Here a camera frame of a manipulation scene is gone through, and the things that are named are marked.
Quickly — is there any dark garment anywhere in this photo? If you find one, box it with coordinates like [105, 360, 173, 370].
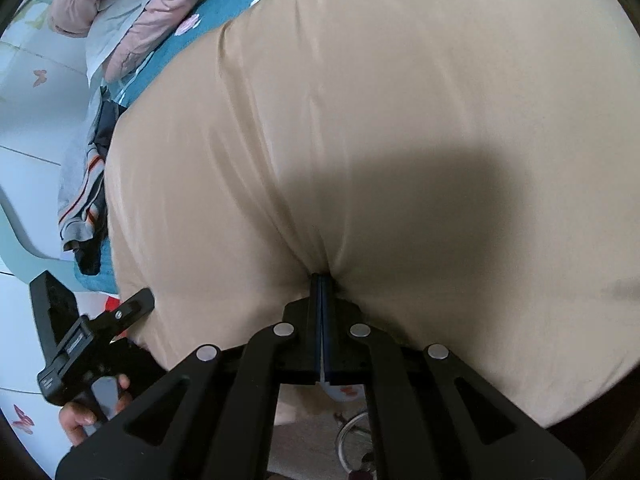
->
[75, 100, 126, 276]

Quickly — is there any person's left hand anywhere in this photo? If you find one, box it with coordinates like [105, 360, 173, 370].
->
[59, 375, 133, 447]

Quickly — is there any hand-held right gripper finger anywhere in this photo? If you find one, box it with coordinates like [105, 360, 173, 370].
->
[55, 272, 324, 480]
[323, 274, 585, 480]

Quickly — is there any metal wire ring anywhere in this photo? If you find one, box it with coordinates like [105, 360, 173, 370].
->
[335, 410, 373, 466]

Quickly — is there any teal bed frame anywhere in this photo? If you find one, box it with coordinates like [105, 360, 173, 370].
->
[0, 185, 76, 273]

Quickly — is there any grey striped garment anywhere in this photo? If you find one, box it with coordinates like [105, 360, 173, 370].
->
[57, 85, 113, 253]

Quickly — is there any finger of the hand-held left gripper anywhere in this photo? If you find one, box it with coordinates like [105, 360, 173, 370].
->
[92, 287, 155, 343]

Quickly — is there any tan jacket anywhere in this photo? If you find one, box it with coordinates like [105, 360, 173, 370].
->
[106, 0, 640, 428]

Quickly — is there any blue candy print bed sheet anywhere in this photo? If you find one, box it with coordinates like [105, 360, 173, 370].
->
[70, 0, 321, 293]

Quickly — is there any white pillow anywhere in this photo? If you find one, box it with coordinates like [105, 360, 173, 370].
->
[85, 0, 166, 86]

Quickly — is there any white butterfly wardrobe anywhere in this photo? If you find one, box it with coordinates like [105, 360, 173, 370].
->
[0, 0, 126, 461]

